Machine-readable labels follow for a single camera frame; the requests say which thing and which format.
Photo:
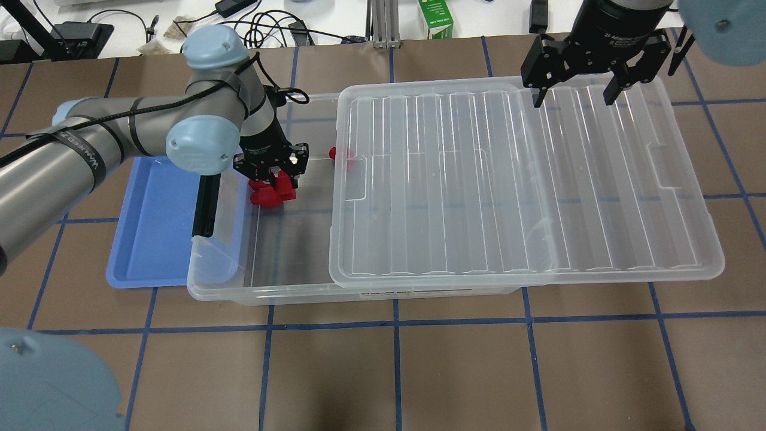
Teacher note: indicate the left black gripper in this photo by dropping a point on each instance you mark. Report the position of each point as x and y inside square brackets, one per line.
[264, 146]

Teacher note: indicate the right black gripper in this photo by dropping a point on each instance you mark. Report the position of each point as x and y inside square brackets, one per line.
[604, 37]

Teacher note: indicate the clear plastic box lid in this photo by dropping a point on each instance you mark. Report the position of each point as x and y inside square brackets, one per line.
[464, 183]

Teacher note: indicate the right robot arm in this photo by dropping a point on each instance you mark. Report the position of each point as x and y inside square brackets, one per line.
[727, 32]

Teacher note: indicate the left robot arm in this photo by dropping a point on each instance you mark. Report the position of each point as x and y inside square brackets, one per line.
[225, 119]

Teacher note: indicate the clear plastic storage box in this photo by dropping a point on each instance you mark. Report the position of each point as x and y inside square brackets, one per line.
[280, 255]

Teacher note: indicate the blue plastic tray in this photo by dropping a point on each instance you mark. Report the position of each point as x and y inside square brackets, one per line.
[153, 240]

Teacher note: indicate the black power adapter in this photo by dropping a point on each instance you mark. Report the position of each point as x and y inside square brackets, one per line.
[301, 34]

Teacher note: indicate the green white carton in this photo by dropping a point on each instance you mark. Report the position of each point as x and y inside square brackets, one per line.
[436, 19]

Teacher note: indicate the snack bag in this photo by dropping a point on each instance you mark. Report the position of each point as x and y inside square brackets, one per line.
[178, 30]
[152, 47]

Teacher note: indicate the black box latch handle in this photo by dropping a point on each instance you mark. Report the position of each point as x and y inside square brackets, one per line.
[206, 205]

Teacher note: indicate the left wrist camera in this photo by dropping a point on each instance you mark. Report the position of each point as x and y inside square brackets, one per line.
[280, 96]

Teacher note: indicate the aluminium frame post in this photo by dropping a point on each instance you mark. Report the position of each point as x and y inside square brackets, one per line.
[383, 24]

